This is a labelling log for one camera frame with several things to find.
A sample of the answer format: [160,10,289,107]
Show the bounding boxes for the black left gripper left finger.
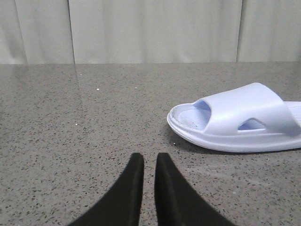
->
[70,153,144,226]

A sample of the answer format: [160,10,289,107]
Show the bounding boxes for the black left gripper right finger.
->
[155,153,234,226]

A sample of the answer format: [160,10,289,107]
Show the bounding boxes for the light blue slipper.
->
[167,83,301,153]

